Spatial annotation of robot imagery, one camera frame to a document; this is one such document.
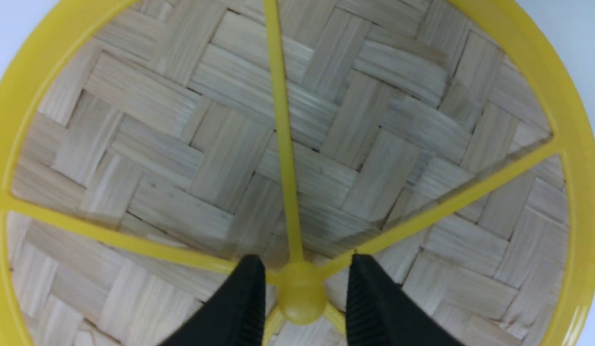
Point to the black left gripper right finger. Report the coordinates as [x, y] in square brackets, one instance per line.
[379, 313]

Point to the yellow rimmed woven steamer lid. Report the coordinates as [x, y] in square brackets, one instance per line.
[147, 145]

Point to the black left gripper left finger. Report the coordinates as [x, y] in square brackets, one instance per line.
[233, 316]

